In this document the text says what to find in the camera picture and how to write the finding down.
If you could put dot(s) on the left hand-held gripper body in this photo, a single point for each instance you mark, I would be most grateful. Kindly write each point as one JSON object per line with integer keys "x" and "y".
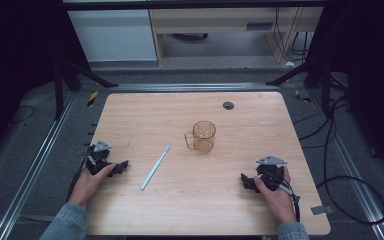
{"x": 97, "y": 157}

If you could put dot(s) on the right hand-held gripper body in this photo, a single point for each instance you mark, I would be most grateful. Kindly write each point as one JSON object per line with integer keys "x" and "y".
{"x": 272, "y": 173}

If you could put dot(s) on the person's right hand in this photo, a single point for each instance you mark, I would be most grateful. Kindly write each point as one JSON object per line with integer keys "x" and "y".
{"x": 276, "y": 200}

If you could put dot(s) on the person's left hand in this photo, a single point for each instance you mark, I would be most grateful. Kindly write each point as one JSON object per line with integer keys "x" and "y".
{"x": 87, "y": 185}

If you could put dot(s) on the light blue toothbrush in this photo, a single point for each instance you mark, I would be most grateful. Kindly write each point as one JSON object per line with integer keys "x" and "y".
{"x": 154, "y": 168}

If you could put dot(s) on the yellow black tape strip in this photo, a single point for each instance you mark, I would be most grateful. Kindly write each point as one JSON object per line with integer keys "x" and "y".
{"x": 301, "y": 96}
{"x": 92, "y": 98}

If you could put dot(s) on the grey tape piece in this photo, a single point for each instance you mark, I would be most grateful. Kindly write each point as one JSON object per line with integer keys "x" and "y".
{"x": 321, "y": 210}

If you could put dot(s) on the round grey table grommet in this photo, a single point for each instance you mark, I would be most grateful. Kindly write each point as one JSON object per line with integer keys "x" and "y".
{"x": 228, "y": 105}

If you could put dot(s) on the black metal stand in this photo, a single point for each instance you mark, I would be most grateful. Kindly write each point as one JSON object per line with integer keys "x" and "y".
{"x": 60, "y": 83}
{"x": 325, "y": 80}

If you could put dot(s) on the white cabinet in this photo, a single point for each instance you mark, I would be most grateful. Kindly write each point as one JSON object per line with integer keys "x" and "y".
{"x": 113, "y": 35}

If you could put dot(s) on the light wooden desk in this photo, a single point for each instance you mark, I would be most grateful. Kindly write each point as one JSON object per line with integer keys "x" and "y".
{"x": 213, "y": 20}

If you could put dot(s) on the aluminium floor rail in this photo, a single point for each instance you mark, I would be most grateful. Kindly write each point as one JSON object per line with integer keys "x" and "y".
{"x": 193, "y": 87}
{"x": 26, "y": 183}
{"x": 356, "y": 180}

